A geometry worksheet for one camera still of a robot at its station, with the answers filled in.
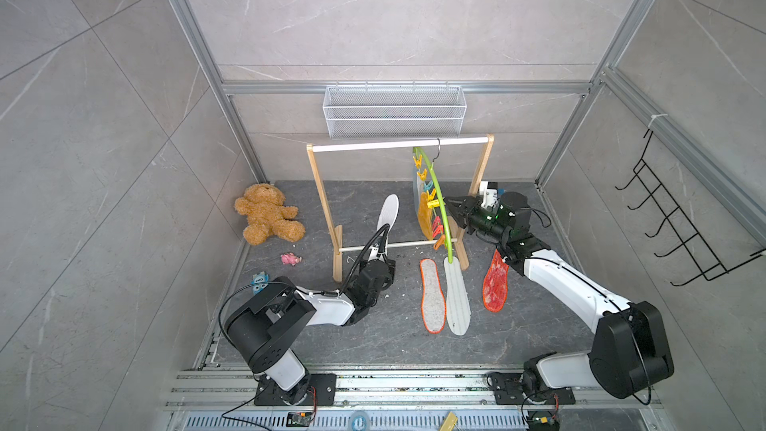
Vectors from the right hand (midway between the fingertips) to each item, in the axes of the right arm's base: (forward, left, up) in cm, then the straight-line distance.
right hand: (446, 201), depth 78 cm
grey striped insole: (-19, -5, -28) cm, 34 cm away
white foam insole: (0, +15, -4) cm, 16 cm away
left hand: (-4, +15, -18) cm, 24 cm away
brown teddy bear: (+16, +59, -18) cm, 64 cm away
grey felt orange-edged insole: (-16, +3, -27) cm, 32 cm away
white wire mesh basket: (+39, +3, +3) cm, 40 cm away
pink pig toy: (-3, +48, -24) cm, 54 cm away
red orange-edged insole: (-11, -18, -28) cm, 35 cm away
